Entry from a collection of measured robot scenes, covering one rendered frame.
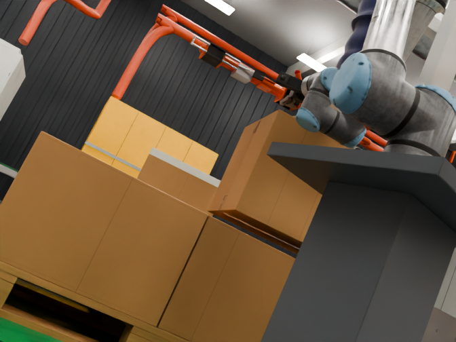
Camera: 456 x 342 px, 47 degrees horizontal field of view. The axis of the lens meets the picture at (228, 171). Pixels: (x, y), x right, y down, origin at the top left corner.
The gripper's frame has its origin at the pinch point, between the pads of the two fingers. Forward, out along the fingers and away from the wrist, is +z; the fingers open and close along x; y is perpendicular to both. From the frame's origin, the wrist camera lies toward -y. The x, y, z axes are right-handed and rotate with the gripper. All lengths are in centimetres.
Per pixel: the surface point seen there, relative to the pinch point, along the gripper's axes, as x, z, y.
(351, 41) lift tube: 35.1, -1.6, 17.0
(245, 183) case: -42.3, -17.5, -4.8
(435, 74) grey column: 106, 96, 123
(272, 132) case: -21.6, -18.7, -3.9
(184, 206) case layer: -59, -20, -22
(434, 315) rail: -55, -36, 74
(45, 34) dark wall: 243, 1056, -226
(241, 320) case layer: -85, -21, 13
